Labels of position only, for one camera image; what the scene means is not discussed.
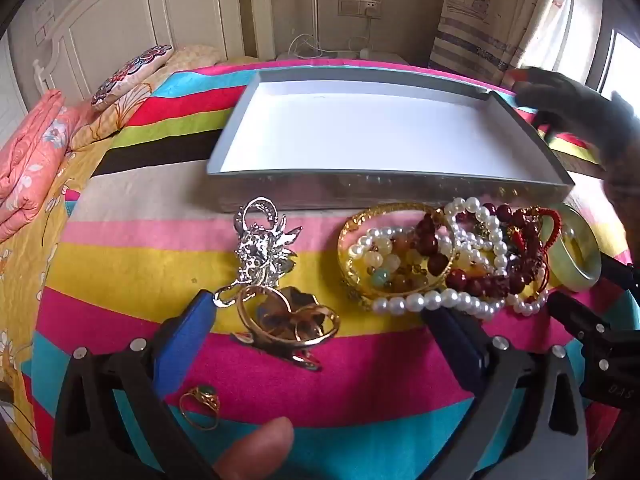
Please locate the dark framed window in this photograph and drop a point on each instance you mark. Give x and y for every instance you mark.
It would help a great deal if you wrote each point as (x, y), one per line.
(617, 65)

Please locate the pale green jade bangle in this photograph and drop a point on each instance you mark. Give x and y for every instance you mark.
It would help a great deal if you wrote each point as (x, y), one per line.
(570, 266)

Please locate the boat print curtain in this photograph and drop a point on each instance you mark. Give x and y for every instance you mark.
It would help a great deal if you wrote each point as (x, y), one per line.
(490, 20)

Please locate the cream wooden headboard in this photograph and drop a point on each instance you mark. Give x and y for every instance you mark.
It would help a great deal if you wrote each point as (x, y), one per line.
(135, 15)

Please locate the wall socket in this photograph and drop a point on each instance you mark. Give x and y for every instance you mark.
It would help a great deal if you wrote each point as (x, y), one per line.
(359, 7)

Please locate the silver rhinestone brooch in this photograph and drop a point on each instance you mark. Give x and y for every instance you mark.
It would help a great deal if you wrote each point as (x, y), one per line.
(260, 245)

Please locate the pink floral quilt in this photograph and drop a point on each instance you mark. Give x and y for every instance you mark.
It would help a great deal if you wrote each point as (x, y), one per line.
(30, 160)

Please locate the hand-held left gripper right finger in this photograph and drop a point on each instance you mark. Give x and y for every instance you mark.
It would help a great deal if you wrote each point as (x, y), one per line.
(452, 340)

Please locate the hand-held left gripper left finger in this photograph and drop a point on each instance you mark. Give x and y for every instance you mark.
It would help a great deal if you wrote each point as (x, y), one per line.
(192, 330)

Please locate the striped colourful blanket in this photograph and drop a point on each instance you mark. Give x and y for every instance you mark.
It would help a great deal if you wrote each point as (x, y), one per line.
(125, 270)

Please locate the embroidered patterned pillow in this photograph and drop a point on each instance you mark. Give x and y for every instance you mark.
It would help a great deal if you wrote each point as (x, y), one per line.
(132, 75)

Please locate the flower brooch with pin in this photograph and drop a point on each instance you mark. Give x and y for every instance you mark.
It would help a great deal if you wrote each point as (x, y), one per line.
(295, 305)

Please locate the thin lamp pole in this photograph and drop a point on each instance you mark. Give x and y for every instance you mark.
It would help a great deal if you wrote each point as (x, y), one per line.
(315, 5)

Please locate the white power adapter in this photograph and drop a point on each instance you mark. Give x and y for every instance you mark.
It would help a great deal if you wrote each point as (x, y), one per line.
(366, 53)

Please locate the person's left hand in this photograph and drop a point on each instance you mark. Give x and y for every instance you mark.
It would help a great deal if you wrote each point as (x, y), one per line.
(252, 447)

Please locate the yellow floral bedsheet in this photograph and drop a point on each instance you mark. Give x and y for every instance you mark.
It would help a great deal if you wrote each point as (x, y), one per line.
(30, 280)

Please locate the white nightstand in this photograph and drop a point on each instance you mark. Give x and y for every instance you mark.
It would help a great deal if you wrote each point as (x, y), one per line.
(330, 55)

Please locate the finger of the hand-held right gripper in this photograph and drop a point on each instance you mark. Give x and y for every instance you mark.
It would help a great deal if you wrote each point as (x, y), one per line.
(575, 315)
(622, 274)

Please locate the grey shallow cardboard box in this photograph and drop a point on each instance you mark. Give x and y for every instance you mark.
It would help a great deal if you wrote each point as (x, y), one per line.
(380, 125)

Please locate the yellow leaf print pillow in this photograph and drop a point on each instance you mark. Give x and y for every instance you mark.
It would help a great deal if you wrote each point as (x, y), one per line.
(105, 120)

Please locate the gold bangle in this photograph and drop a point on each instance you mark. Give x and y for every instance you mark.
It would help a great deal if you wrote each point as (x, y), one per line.
(350, 225)

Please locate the person's right hand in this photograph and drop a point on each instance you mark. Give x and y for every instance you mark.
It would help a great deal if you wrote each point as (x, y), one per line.
(580, 110)

